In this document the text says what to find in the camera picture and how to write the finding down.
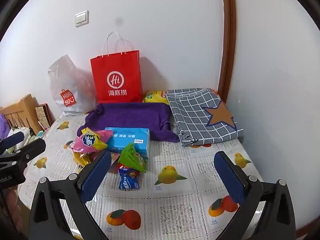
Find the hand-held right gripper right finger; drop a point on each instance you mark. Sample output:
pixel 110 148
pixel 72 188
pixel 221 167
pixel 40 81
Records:
pixel 230 177

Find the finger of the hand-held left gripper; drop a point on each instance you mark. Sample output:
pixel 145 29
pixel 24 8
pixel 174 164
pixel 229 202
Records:
pixel 32 150
pixel 15 139

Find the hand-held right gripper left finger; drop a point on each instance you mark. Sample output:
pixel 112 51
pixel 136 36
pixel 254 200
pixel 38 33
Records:
pixel 97 177

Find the yellow snack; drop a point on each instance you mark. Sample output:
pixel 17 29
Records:
pixel 83 160

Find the red snack packet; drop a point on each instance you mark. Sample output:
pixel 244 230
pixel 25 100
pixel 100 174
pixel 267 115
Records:
pixel 120 167

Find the blue snack packet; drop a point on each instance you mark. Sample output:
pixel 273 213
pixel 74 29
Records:
pixel 128 180

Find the green snack packet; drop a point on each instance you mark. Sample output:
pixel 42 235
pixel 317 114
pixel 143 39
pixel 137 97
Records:
pixel 131 158

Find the pink triangular snack packet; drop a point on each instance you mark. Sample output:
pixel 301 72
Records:
pixel 105 133

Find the person's left forearm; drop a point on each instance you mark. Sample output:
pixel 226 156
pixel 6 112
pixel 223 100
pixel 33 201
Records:
pixel 11 205

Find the white printed cloth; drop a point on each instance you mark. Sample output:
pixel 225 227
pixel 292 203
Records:
pixel 30 135

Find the brown patterned box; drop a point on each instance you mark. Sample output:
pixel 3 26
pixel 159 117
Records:
pixel 43 116

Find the blue tissue pack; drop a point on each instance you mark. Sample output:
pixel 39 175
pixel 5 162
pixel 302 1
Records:
pixel 127 140

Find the fruit print tablecloth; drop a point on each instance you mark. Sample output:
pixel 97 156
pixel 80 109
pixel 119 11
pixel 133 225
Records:
pixel 175 200

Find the purple towel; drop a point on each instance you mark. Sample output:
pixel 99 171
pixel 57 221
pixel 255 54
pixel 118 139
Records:
pixel 130 115

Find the white plastic shopping bag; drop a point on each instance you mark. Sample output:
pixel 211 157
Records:
pixel 65 85

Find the grey checked star cloth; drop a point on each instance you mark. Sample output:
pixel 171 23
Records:
pixel 190 115

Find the yellow chip bag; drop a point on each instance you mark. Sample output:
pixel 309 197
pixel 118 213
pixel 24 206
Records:
pixel 155 97

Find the red paper bag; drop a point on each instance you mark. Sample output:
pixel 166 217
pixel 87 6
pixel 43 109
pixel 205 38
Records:
pixel 115 67

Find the brown wooden door frame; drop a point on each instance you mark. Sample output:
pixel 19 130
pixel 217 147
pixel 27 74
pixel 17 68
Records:
pixel 228 42

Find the white light switch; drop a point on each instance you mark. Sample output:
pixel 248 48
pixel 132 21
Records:
pixel 81 18

